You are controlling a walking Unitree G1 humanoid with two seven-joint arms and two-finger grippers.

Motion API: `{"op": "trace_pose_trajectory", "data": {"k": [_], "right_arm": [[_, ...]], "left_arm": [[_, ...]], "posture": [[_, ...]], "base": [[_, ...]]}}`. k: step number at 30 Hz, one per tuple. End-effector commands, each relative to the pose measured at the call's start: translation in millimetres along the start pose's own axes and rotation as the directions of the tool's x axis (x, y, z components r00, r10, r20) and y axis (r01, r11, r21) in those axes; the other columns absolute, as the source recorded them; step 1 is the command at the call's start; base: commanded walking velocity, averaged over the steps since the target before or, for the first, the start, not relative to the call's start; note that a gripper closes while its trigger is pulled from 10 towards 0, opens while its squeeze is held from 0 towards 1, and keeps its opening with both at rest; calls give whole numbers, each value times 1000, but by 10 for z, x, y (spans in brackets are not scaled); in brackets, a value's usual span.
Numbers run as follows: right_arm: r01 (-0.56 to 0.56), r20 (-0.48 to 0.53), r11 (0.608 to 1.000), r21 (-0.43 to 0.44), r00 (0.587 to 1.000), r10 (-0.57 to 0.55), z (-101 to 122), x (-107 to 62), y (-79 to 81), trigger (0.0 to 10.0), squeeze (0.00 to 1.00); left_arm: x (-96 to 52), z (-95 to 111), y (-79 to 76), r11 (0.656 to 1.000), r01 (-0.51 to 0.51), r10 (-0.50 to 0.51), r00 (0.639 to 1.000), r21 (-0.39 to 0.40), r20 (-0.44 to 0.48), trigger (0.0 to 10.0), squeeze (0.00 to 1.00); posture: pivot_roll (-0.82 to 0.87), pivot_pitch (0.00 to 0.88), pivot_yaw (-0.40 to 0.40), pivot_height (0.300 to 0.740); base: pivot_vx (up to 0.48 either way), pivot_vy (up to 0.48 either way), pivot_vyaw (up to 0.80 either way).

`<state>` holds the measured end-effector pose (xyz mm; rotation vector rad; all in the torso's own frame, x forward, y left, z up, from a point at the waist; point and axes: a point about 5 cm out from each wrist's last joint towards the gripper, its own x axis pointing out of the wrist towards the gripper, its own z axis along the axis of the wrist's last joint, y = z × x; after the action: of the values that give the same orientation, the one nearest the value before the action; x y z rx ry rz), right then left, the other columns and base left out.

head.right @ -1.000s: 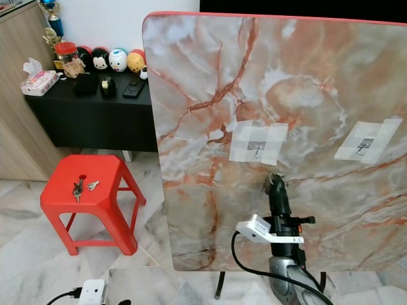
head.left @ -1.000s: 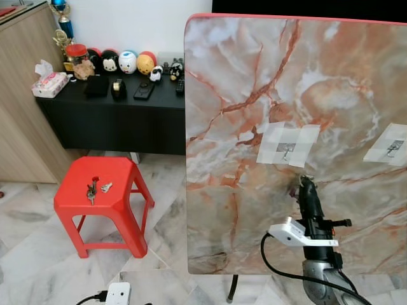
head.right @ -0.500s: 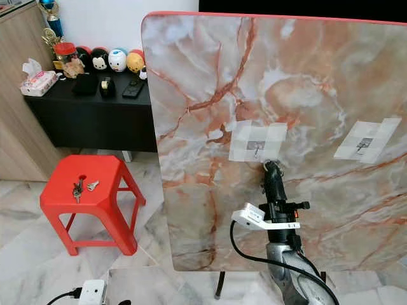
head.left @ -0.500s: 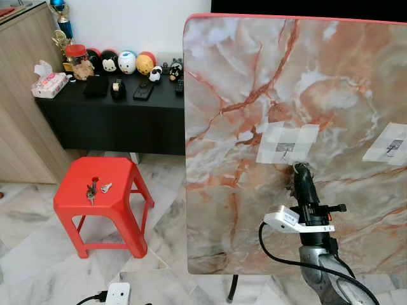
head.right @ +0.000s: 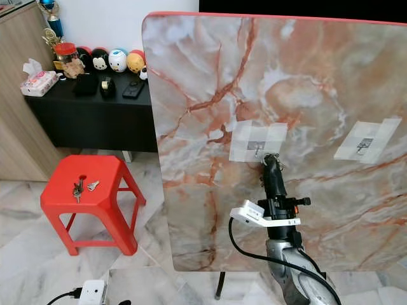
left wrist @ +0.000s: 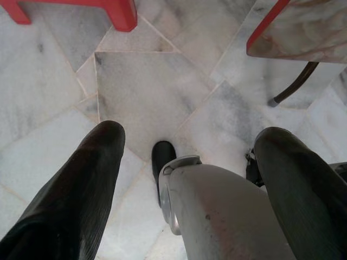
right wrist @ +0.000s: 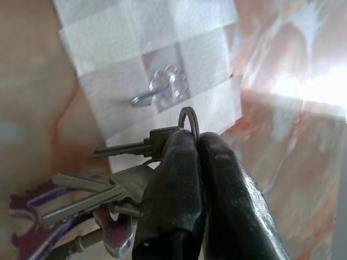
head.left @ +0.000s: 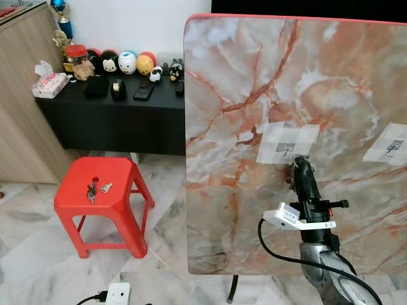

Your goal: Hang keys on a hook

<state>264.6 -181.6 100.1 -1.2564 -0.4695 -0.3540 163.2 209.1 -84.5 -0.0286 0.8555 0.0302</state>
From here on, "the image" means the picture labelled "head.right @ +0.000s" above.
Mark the red-lidded clear jar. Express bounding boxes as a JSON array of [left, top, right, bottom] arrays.
[[54, 42, 85, 79]]

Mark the black table leg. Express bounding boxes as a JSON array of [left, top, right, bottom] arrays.
[[216, 272, 228, 301]]

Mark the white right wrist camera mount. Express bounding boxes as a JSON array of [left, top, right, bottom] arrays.
[[231, 200, 301, 228]]

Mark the white power adapter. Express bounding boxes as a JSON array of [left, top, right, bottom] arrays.
[[78, 280, 107, 305]]

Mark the black red round doll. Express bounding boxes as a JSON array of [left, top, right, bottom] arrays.
[[78, 46, 93, 69]]

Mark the white blue round doll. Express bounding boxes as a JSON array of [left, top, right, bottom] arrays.
[[107, 48, 128, 73]]

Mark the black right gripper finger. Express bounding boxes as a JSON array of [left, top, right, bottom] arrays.
[[261, 156, 280, 201], [272, 155, 289, 200]]

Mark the dark key bunch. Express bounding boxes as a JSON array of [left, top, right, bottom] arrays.
[[72, 178, 86, 204]]

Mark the yellow red round doll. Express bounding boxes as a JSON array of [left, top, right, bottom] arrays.
[[126, 50, 146, 74]]

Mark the black white round doll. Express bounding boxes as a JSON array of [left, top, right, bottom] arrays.
[[91, 48, 110, 72]]

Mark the light wooden cabinet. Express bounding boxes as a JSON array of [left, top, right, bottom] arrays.
[[0, 3, 67, 185]]

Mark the black television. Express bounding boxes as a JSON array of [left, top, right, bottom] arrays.
[[199, 0, 407, 17]]

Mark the flat black phone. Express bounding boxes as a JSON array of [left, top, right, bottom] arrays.
[[122, 80, 146, 100]]

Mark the taped metal wall hook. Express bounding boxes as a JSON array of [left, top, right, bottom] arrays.
[[230, 121, 288, 163], [334, 118, 401, 163]]

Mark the black tape dispenser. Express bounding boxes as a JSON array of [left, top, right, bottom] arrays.
[[100, 78, 117, 99]]

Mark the red plastic stool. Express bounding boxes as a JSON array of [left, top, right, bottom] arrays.
[[40, 154, 147, 256]]

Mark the blue gold trophy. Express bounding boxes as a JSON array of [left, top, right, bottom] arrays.
[[38, 0, 66, 50]]

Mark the black power cable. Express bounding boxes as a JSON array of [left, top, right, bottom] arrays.
[[46, 289, 83, 305]]

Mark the pink tissue pack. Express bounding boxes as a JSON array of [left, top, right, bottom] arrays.
[[20, 58, 59, 97]]

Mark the black low sideboard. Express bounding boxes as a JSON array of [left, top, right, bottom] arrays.
[[24, 79, 160, 153]]

